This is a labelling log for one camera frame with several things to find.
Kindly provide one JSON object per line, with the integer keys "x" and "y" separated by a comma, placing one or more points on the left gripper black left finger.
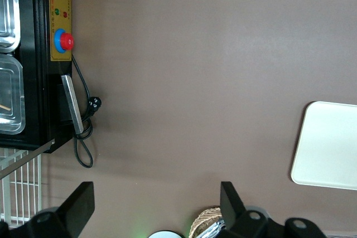
{"x": 79, "y": 204}

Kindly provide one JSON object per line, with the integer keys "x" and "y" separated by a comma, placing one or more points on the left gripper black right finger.
{"x": 230, "y": 204}

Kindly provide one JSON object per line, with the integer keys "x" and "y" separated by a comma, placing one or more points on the cream plastic tray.
{"x": 329, "y": 146}

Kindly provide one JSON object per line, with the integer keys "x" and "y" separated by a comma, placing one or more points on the light tan wicker basket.
{"x": 199, "y": 221}

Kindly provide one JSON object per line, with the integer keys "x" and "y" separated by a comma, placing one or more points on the grey metal strip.
{"x": 28, "y": 157}

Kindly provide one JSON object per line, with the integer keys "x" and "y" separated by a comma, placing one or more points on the silver metal bar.
{"x": 72, "y": 104}

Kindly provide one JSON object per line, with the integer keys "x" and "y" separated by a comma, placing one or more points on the wooden stick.
{"x": 5, "y": 107}

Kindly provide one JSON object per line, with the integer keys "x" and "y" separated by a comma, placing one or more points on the brown table covering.
{"x": 195, "y": 82}

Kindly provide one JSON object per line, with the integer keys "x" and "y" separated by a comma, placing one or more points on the black machine yellow control panel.
{"x": 42, "y": 82}

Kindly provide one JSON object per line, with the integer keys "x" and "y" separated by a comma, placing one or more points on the steel rectangular container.
{"x": 11, "y": 93}
{"x": 8, "y": 12}

